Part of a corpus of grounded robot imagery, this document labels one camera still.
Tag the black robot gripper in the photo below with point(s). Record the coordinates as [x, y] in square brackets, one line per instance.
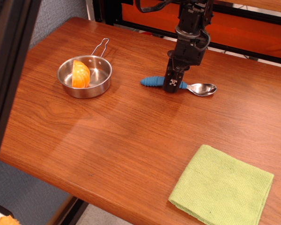
[189, 51]

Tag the orange object in basket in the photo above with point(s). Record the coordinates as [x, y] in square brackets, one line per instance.
[8, 220]

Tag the small steel pot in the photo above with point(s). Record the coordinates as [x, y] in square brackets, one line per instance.
[100, 76]

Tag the green folded cloth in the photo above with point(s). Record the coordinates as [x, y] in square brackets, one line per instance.
[218, 189]

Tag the orange toy fruit slice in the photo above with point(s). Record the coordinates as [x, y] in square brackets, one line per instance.
[80, 75]

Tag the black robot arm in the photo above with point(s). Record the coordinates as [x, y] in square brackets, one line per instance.
[194, 14]

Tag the orange panel black frame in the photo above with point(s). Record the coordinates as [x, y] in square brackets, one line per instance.
[248, 27]

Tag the blue handled metal spoon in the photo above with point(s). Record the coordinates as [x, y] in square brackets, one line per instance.
[198, 89]

